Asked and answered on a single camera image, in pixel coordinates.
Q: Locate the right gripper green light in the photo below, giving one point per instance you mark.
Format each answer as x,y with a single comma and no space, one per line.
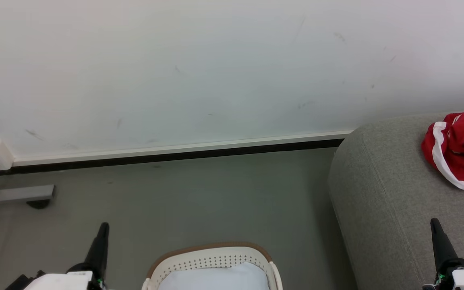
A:
463,276

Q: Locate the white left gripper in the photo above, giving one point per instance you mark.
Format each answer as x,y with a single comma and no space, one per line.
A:
65,280

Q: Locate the red jersey with white trim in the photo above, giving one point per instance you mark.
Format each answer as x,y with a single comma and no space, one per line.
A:
463,147

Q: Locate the white perforated laundry basket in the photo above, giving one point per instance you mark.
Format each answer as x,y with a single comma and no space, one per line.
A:
212,257

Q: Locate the grey fabric sofa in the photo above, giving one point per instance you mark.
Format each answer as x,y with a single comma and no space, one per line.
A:
397,193

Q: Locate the white cloth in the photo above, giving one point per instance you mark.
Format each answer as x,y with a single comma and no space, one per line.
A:
216,278

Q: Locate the white and black baseboard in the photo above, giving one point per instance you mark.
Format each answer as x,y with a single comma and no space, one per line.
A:
175,153

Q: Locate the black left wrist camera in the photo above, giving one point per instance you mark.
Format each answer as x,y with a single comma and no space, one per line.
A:
18,282

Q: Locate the grey metal bracket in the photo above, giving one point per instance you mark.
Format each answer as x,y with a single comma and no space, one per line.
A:
22,194

